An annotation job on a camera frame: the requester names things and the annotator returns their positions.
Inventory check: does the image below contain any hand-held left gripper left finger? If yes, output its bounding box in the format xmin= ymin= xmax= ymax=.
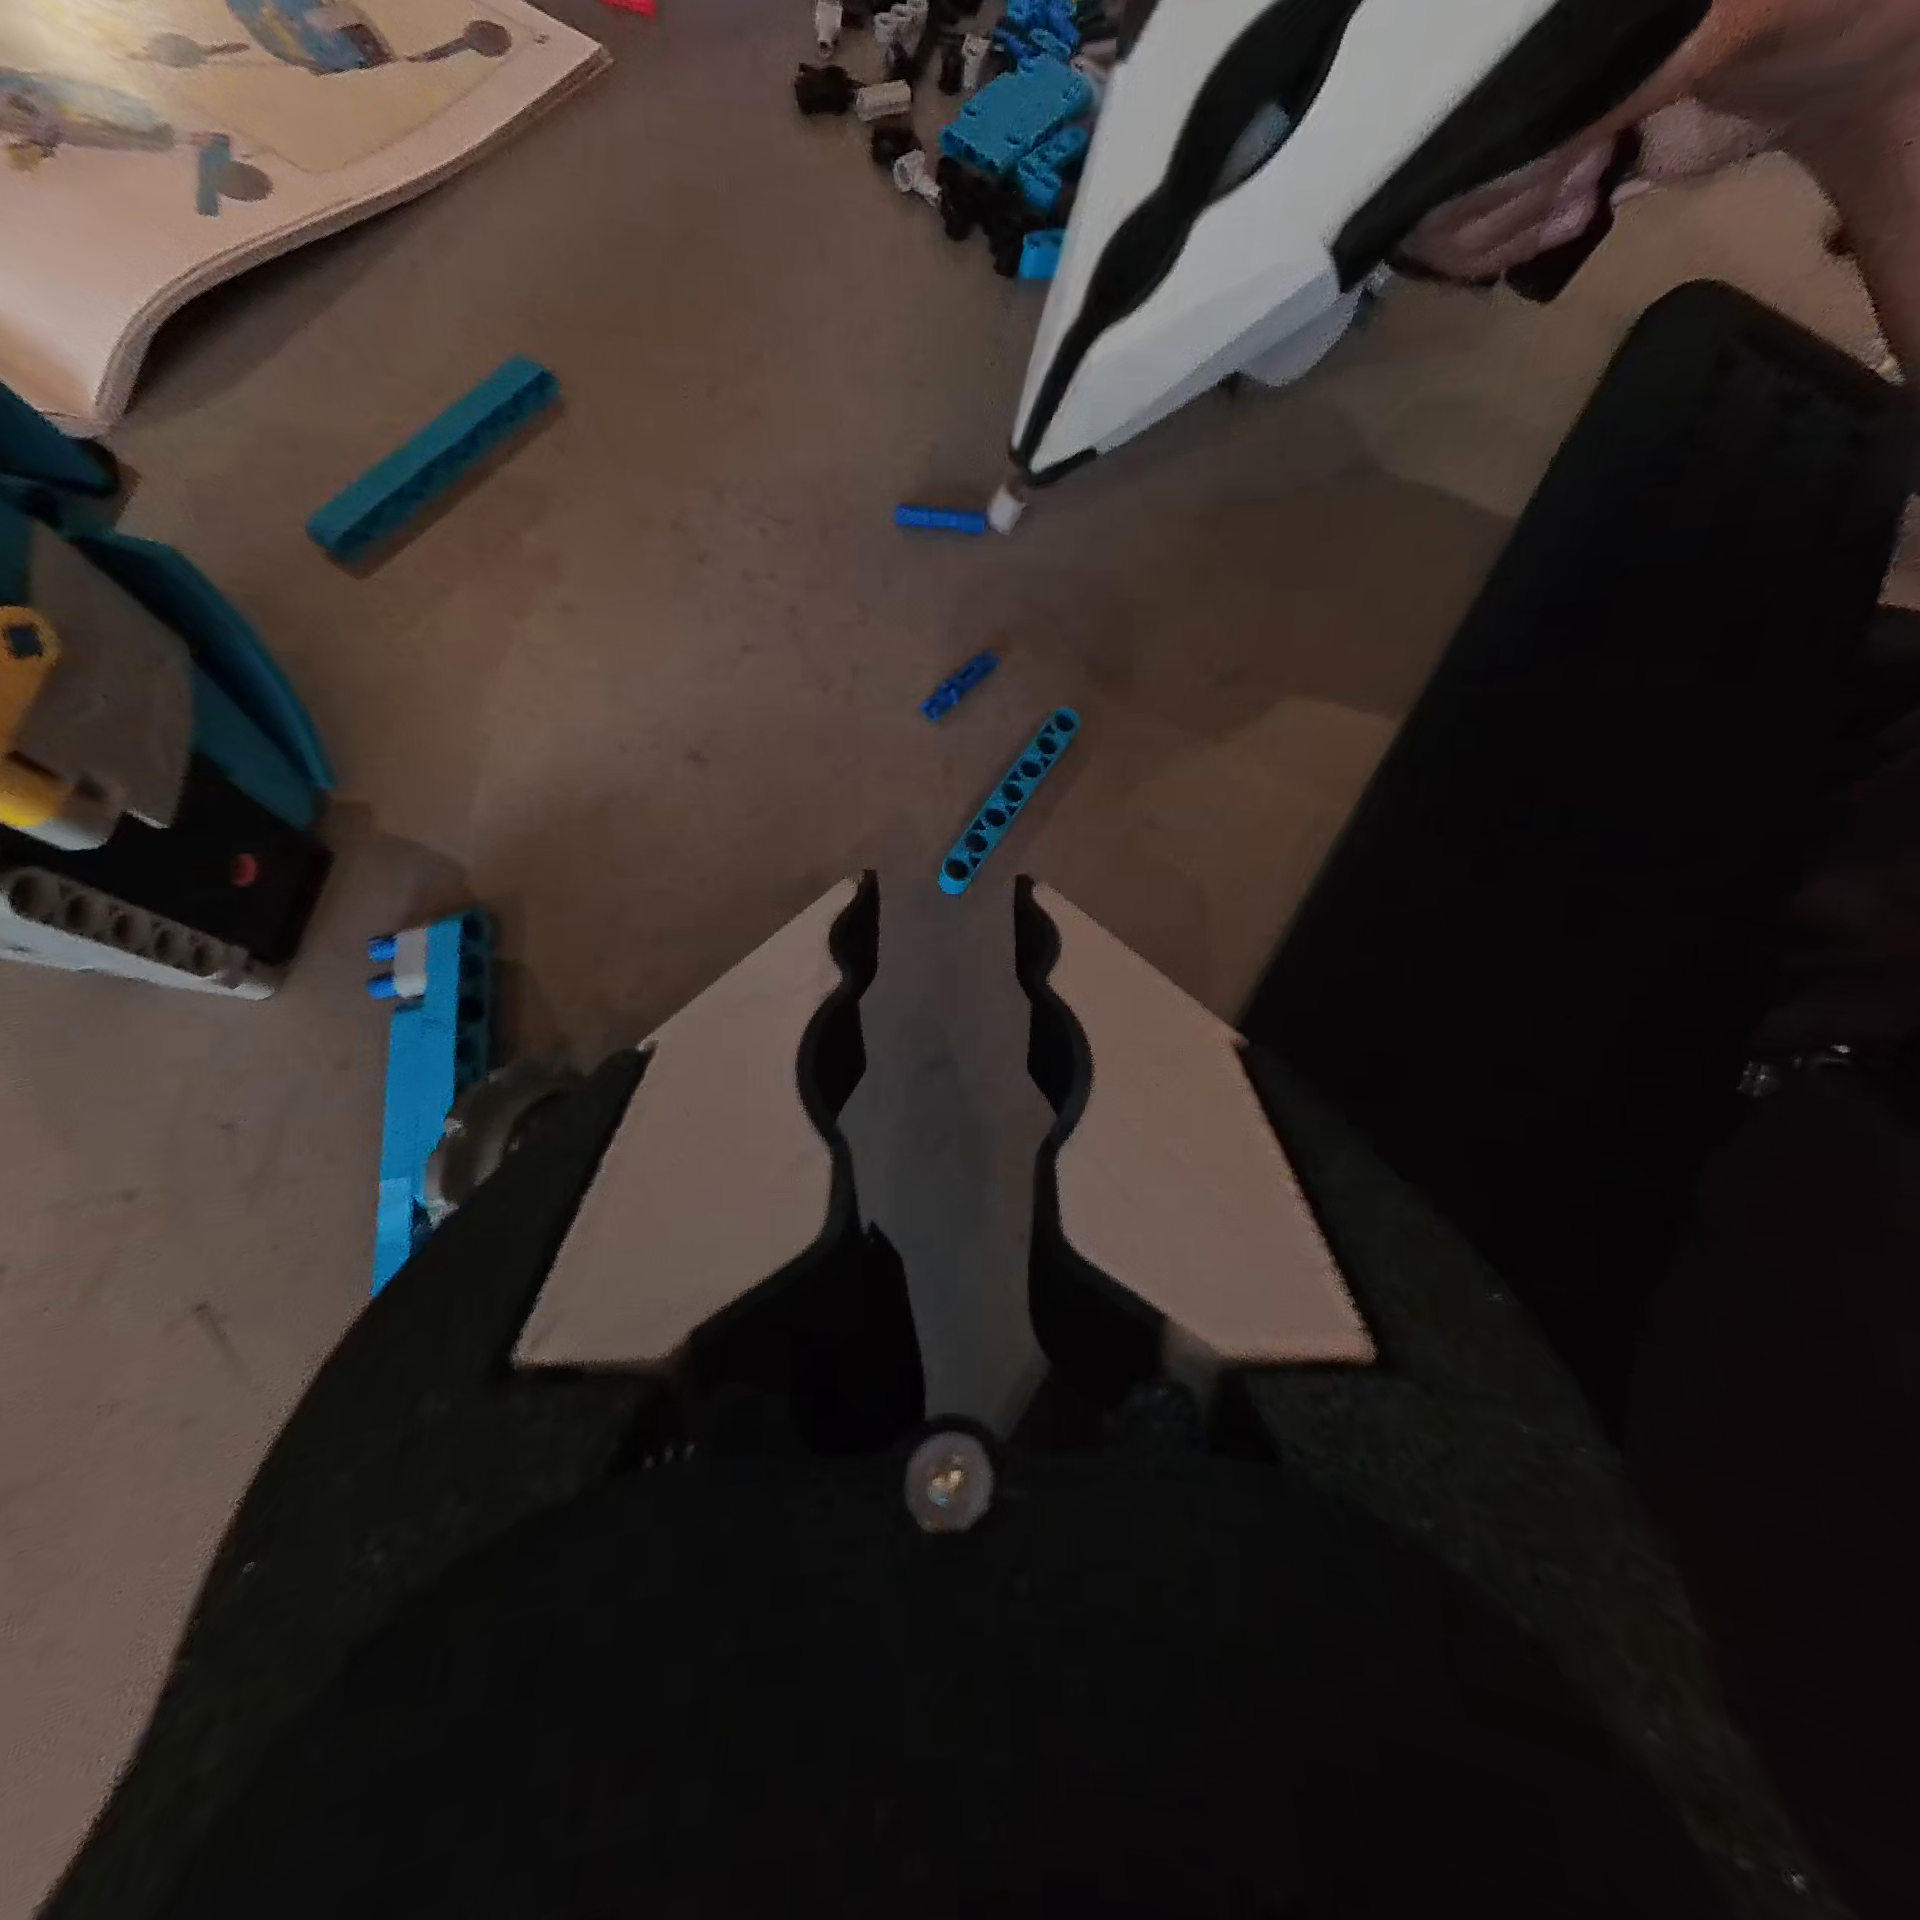
xmin=512 ymin=872 xmax=886 ymax=1369

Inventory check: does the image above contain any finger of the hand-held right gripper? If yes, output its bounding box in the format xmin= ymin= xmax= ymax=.
xmin=1008 ymin=0 xmax=1280 ymax=470
xmin=1048 ymin=0 xmax=1566 ymax=479

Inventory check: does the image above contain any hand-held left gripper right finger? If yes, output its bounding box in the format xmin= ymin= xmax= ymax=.
xmin=1014 ymin=872 xmax=1378 ymax=1366

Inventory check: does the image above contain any pile of building pieces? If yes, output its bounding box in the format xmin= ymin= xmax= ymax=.
xmin=792 ymin=0 xmax=1145 ymax=288

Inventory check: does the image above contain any grey toothed wheel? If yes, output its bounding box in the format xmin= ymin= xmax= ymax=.
xmin=424 ymin=1056 xmax=586 ymax=1212

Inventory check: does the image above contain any small blue perforated beam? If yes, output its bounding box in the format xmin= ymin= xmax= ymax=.
xmin=937 ymin=704 xmax=1081 ymax=899

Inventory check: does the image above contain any blue toy robot model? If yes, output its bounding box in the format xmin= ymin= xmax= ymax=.
xmin=0 ymin=382 xmax=336 ymax=1000

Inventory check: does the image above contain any person's right hand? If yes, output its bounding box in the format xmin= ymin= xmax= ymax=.
xmin=1387 ymin=0 xmax=1920 ymax=379

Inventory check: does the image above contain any black perforated office chair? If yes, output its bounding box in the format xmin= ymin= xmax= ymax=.
xmin=1236 ymin=279 xmax=1920 ymax=1425

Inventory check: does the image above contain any person's brown shirt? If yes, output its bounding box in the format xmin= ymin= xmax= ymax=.
xmin=1622 ymin=598 xmax=1920 ymax=1920

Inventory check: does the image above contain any thick teal perforated beam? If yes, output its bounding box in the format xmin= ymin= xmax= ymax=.
xmin=306 ymin=355 xmax=563 ymax=568

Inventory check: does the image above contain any instruction booklet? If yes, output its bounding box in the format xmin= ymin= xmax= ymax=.
xmin=0 ymin=0 xmax=616 ymax=436

